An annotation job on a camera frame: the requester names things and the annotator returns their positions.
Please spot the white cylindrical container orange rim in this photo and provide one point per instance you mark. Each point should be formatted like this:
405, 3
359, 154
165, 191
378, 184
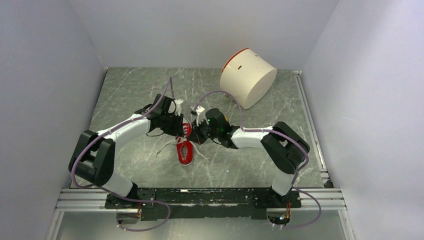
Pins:
247, 77

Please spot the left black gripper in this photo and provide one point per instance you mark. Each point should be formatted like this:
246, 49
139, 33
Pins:
177, 130

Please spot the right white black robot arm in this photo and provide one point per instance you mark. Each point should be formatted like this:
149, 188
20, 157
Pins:
283, 145

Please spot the aluminium frame rail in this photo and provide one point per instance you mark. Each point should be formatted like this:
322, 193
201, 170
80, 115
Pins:
322, 216

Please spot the red canvas sneaker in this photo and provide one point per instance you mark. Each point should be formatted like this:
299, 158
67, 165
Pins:
185, 150

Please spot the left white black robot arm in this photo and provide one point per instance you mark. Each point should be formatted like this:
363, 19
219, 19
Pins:
94, 156

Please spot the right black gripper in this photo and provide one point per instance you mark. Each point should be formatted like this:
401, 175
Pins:
196, 137

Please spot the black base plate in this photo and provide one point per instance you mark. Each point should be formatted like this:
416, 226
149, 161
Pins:
198, 203

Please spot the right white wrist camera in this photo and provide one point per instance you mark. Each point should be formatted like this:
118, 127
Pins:
200, 113

